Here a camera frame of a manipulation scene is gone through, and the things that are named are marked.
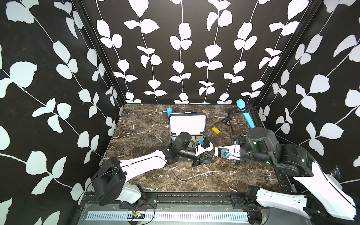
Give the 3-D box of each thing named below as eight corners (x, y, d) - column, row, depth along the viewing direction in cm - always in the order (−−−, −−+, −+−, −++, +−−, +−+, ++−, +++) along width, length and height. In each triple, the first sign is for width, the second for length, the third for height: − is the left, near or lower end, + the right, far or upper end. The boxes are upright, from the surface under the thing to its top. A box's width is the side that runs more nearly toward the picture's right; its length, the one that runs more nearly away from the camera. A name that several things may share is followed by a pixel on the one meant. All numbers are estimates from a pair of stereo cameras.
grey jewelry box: (171, 142, 99) (169, 125, 83) (172, 131, 106) (170, 112, 89) (203, 143, 100) (208, 125, 83) (202, 131, 106) (206, 113, 89)
